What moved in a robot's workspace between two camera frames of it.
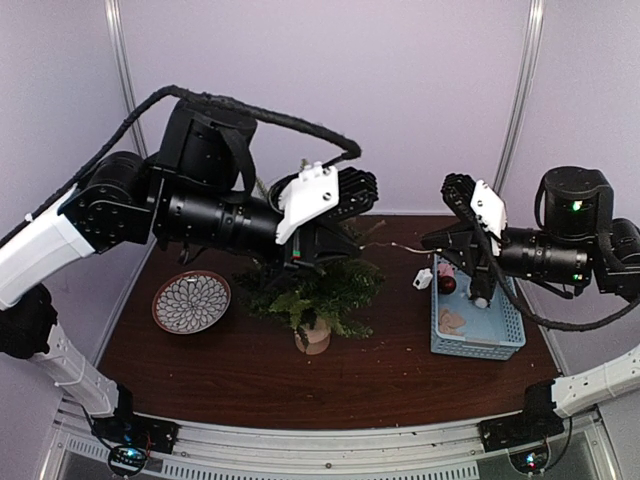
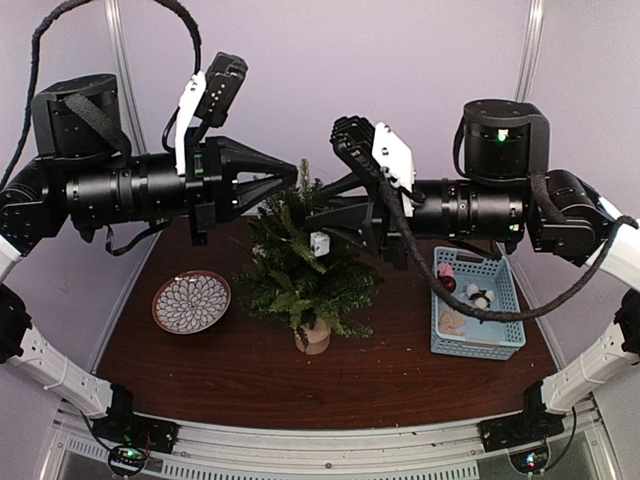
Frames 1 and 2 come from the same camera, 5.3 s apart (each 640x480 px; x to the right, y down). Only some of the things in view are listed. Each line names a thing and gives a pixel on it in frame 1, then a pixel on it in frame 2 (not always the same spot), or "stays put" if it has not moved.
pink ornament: [445, 270] stays put
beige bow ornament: [449, 322] stays put
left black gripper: [309, 244] to [210, 172]
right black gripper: [477, 261] to [362, 212]
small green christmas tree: [334, 295] stays put
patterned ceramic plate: [191, 302] stays put
